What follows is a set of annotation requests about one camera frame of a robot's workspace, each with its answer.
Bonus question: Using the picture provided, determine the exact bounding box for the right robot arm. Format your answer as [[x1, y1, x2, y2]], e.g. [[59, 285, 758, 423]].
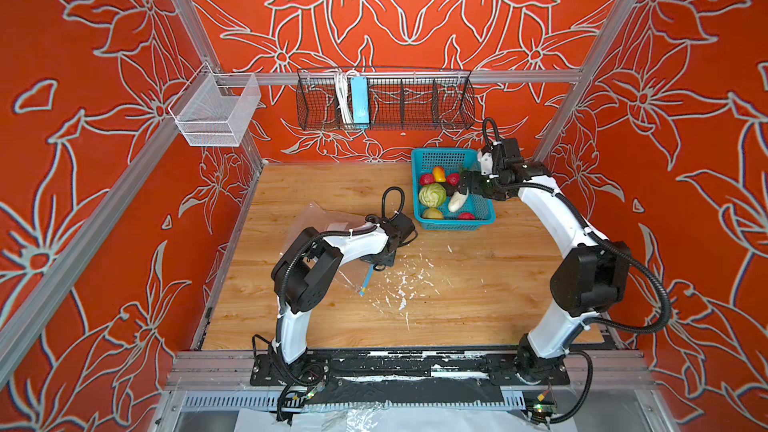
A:
[[449, 118, 672, 385]]

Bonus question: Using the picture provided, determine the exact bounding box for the white cable bundle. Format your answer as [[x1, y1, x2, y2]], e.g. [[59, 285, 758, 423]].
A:
[[334, 71, 354, 126]]

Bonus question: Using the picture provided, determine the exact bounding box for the black wire wall basket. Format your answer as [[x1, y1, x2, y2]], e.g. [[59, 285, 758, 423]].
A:
[[296, 66, 476, 132]]

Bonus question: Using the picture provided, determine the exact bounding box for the light blue box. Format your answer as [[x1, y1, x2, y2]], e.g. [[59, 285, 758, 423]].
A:
[[350, 76, 370, 129]]

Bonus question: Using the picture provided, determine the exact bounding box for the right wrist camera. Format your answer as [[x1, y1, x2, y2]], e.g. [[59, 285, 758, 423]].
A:
[[477, 138, 524, 176]]

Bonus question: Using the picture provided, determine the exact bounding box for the green cabbage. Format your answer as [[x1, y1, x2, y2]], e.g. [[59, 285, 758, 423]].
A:
[[418, 182, 447, 209]]

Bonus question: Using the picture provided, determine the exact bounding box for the turquoise plastic basket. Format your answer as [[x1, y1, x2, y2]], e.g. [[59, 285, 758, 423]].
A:
[[411, 148, 496, 231]]

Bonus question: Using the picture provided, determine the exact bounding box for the yellow red peach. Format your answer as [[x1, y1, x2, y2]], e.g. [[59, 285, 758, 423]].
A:
[[432, 166, 447, 183]]

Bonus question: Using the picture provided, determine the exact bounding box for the yellow potato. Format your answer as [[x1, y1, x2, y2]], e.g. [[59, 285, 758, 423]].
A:
[[421, 207, 444, 220]]

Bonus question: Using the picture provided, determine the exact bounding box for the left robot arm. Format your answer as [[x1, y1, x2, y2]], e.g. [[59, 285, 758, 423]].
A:
[[271, 186, 418, 365]]

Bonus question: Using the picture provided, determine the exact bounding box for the clear zip top bag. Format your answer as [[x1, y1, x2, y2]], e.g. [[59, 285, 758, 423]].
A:
[[292, 201, 380, 296]]

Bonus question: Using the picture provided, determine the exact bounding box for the clear wire wall basket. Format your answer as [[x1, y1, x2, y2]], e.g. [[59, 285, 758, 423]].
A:
[[169, 62, 262, 147]]

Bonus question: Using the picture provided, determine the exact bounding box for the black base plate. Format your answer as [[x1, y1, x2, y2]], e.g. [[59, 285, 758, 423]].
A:
[[249, 347, 571, 388]]

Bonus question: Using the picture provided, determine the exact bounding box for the white radish with leaves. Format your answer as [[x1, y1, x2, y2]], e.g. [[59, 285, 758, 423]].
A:
[[448, 188, 469, 213]]

